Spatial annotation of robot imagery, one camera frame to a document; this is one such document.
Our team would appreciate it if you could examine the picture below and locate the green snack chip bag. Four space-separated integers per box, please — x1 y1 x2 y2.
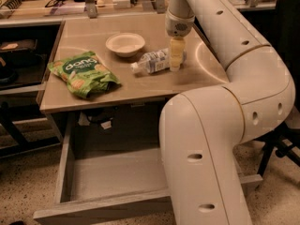
48 51 120 98

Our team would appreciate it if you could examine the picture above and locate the long background workbench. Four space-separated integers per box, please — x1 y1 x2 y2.
0 0 278 28

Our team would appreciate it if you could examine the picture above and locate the black coiled spring tool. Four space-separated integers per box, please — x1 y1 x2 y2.
0 0 22 16

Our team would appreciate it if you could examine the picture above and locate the clear plastic water bottle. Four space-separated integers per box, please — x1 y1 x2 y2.
130 48 180 74

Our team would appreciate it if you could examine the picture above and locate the grey cabinet with tan top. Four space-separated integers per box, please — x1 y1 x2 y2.
40 13 228 139

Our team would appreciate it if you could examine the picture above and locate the open grey top drawer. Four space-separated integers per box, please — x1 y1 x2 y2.
34 108 257 225

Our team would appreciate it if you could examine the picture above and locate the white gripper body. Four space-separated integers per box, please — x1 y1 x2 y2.
165 10 195 38

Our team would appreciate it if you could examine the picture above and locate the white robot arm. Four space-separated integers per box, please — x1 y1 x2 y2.
159 0 295 225

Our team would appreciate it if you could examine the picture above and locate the white paper bowl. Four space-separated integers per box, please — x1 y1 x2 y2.
106 33 145 58

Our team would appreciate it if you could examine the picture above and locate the black cable under cabinet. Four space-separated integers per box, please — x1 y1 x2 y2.
84 107 116 125

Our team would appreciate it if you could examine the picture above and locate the black office chair base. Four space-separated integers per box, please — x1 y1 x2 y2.
257 123 300 176

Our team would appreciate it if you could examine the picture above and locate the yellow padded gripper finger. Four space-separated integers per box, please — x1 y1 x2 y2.
169 37 186 71

